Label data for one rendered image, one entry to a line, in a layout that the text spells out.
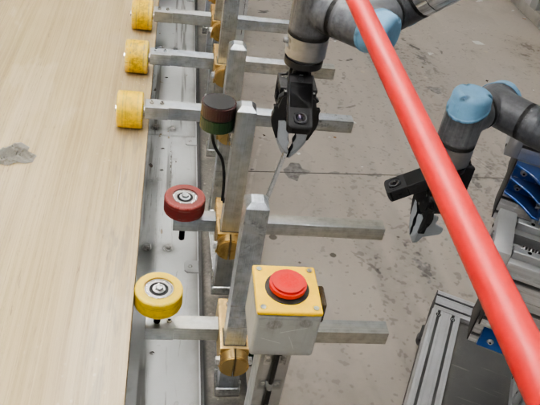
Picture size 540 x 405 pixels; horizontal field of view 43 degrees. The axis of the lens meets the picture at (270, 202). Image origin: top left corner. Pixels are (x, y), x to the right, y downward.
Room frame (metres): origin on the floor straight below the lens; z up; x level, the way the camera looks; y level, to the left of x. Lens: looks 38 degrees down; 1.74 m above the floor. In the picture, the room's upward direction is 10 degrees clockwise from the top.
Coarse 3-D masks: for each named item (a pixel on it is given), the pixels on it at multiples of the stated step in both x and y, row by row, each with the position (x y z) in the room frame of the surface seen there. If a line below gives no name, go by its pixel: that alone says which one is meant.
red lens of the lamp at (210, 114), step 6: (204, 96) 1.02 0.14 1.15; (204, 108) 1.00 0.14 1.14; (210, 108) 0.99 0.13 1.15; (234, 108) 1.01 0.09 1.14; (204, 114) 0.99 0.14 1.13; (210, 114) 0.99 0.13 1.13; (216, 114) 0.99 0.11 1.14; (222, 114) 0.99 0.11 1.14; (228, 114) 0.99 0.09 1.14; (234, 114) 1.01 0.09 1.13; (210, 120) 0.99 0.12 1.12; (216, 120) 0.99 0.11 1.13; (222, 120) 0.99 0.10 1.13; (228, 120) 1.00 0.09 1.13
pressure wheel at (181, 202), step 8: (184, 184) 1.08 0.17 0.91; (168, 192) 1.05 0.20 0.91; (176, 192) 1.06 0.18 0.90; (184, 192) 1.05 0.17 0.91; (192, 192) 1.07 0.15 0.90; (200, 192) 1.07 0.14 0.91; (168, 200) 1.02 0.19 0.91; (176, 200) 1.03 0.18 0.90; (184, 200) 1.04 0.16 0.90; (192, 200) 1.04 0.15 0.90; (200, 200) 1.04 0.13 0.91; (168, 208) 1.02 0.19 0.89; (176, 208) 1.01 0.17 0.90; (184, 208) 1.01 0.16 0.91; (192, 208) 1.01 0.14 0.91; (200, 208) 1.03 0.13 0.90; (176, 216) 1.01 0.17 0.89; (184, 216) 1.01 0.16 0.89; (192, 216) 1.01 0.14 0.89; (200, 216) 1.03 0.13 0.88; (184, 232) 1.04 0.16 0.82
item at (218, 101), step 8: (208, 96) 1.02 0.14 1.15; (216, 96) 1.03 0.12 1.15; (224, 96) 1.03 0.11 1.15; (208, 104) 1.00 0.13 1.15; (216, 104) 1.00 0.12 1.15; (224, 104) 1.01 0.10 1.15; (232, 104) 1.01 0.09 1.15; (208, 120) 0.99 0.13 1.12; (232, 136) 1.01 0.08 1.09; (216, 152) 1.01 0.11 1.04; (224, 168) 1.02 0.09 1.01; (224, 176) 1.02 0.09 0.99; (224, 184) 1.02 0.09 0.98; (224, 192) 1.02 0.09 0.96; (224, 200) 1.01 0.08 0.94
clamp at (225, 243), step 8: (216, 200) 1.10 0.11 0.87; (216, 208) 1.07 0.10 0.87; (216, 216) 1.05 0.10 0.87; (216, 224) 1.03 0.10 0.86; (216, 232) 1.01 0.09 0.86; (224, 232) 1.00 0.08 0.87; (232, 232) 1.01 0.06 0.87; (216, 240) 1.00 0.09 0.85; (224, 240) 0.98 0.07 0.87; (232, 240) 0.99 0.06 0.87; (216, 248) 0.98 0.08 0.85; (224, 248) 0.98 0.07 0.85; (232, 248) 0.98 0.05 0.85; (224, 256) 0.98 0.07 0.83; (232, 256) 0.98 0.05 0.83
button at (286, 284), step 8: (280, 272) 0.54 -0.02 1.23; (288, 272) 0.54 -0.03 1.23; (296, 272) 0.54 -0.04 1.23; (272, 280) 0.52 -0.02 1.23; (280, 280) 0.52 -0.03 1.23; (288, 280) 0.53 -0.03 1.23; (296, 280) 0.53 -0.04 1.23; (304, 280) 0.53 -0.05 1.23; (272, 288) 0.51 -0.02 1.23; (280, 288) 0.51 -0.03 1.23; (288, 288) 0.52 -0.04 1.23; (296, 288) 0.52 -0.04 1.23; (304, 288) 0.52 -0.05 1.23; (280, 296) 0.51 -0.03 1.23; (288, 296) 0.51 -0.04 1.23; (296, 296) 0.51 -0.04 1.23
